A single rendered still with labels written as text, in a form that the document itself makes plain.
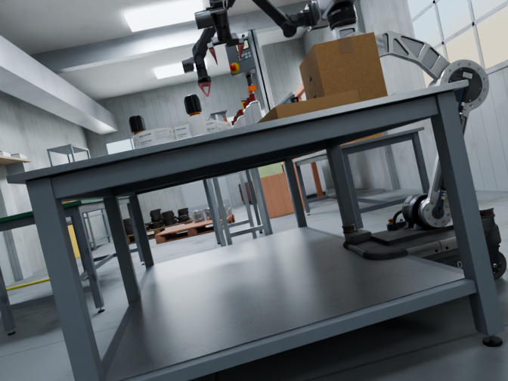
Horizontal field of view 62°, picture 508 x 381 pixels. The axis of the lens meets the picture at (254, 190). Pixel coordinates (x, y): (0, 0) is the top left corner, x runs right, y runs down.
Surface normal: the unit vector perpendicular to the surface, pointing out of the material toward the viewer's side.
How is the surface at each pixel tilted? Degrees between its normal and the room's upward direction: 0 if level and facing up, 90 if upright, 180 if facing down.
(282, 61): 90
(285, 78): 90
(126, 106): 90
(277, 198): 90
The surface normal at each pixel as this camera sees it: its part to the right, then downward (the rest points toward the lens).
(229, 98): 0.09, 0.01
